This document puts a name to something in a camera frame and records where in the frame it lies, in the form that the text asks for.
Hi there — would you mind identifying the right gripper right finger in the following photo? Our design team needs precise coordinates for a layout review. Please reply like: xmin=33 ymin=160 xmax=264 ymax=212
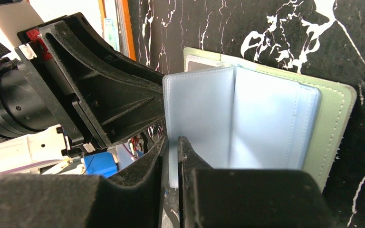
xmin=177 ymin=136 xmax=334 ymax=228

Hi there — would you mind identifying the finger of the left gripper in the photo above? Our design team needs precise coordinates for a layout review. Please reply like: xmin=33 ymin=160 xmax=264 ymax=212
xmin=17 ymin=12 xmax=166 ymax=150

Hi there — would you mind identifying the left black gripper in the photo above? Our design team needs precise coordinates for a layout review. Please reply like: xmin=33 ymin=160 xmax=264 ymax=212
xmin=0 ymin=43 xmax=85 ymax=157

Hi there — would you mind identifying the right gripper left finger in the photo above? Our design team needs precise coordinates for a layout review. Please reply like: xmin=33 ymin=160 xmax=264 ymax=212
xmin=0 ymin=137 xmax=168 ymax=228

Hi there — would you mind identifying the mint green card holder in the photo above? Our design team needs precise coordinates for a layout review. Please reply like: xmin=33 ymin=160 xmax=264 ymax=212
xmin=163 ymin=47 xmax=357 ymax=190

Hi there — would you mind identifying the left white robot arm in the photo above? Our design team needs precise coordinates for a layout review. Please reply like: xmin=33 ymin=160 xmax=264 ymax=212
xmin=0 ymin=13 xmax=164 ymax=174

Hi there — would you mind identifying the orange acrylic file rack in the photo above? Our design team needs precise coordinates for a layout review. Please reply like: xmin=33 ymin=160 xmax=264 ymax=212
xmin=98 ymin=0 xmax=136 ymax=60

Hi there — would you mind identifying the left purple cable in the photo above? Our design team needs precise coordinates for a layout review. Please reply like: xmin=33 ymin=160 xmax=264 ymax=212
xmin=0 ymin=159 xmax=67 ymax=181

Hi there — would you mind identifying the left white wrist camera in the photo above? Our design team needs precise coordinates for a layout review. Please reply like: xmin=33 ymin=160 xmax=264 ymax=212
xmin=0 ymin=0 xmax=43 ymax=48

